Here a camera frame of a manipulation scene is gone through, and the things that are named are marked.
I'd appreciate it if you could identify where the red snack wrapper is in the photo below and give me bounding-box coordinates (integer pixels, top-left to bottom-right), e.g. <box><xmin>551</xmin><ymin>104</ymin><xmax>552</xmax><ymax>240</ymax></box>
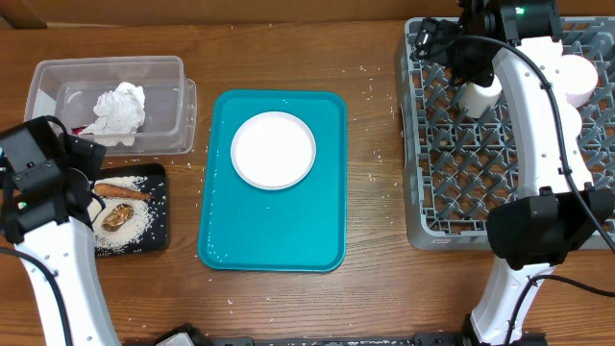
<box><xmin>71</xmin><ymin>126</ymin><xmax>86</xmax><ymax>136</ymax></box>

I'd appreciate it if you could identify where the orange carrot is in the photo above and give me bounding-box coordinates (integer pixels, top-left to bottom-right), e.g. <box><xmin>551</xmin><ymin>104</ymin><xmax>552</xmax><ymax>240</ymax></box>
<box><xmin>94</xmin><ymin>184</ymin><xmax>152</xmax><ymax>201</ymax></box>

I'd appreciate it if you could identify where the white cup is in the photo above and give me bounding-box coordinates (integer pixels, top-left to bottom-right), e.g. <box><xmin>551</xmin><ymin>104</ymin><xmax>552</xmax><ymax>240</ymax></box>
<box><xmin>458</xmin><ymin>76</ymin><xmax>502</xmax><ymax>119</ymax></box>

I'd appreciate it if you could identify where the white napkin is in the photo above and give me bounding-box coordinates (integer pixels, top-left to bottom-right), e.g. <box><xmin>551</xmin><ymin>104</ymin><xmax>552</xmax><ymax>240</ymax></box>
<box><xmin>81</xmin><ymin>82</ymin><xmax>145</xmax><ymax>146</ymax></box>

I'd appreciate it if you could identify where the small pink plate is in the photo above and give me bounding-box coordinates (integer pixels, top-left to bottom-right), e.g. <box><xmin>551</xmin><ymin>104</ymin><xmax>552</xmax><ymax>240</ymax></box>
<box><xmin>561</xmin><ymin>55</ymin><xmax>599</xmax><ymax>108</ymax></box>

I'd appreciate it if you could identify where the pale green bowl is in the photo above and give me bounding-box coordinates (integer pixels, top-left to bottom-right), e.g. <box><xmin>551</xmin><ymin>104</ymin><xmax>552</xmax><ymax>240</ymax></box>
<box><xmin>560</xmin><ymin>103</ymin><xmax>582</xmax><ymax>153</ymax></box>

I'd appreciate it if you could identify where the large white plate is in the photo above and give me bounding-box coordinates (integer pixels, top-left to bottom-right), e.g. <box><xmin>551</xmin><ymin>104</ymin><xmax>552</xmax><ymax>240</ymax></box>
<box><xmin>231</xmin><ymin>111</ymin><xmax>317</xmax><ymax>190</ymax></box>

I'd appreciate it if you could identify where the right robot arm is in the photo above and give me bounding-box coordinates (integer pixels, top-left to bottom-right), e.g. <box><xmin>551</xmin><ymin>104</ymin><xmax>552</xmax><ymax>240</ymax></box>
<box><xmin>414</xmin><ymin>1</ymin><xmax>614</xmax><ymax>345</ymax></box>

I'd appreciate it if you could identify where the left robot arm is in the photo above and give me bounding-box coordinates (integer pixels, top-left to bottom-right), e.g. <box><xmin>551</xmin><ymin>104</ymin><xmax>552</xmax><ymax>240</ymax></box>
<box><xmin>1</xmin><ymin>115</ymin><xmax>120</xmax><ymax>345</ymax></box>

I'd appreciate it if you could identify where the grey dishwasher rack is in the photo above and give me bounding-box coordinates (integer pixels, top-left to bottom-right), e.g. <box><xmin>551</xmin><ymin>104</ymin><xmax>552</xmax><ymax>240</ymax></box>
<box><xmin>395</xmin><ymin>16</ymin><xmax>614</xmax><ymax>250</ymax></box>

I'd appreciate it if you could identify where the clear plastic bin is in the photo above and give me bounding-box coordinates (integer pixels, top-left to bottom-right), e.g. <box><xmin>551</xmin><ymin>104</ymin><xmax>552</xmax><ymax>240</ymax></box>
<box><xmin>24</xmin><ymin>56</ymin><xmax>197</xmax><ymax>157</ymax></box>

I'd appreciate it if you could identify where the pile of white rice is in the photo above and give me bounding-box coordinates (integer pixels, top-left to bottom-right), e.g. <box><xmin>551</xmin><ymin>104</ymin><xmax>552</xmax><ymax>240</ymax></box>
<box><xmin>88</xmin><ymin>175</ymin><xmax>167</xmax><ymax>254</ymax></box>

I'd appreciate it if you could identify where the black plastic tray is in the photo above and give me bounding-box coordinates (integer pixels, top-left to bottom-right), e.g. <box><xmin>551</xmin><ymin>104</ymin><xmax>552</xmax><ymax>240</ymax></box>
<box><xmin>88</xmin><ymin>162</ymin><xmax>170</xmax><ymax>259</ymax></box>

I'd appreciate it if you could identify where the teal plastic tray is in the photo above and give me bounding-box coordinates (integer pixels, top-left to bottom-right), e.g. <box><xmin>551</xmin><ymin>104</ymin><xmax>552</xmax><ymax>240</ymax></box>
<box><xmin>197</xmin><ymin>89</ymin><xmax>348</xmax><ymax>272</ymax></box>

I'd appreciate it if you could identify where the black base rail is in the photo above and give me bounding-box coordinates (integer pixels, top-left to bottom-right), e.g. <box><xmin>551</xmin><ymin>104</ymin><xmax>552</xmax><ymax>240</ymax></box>
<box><xmin>153</xmin><ymin>322</ymin><xmax>549</xmax><ymax>346</ymax></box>

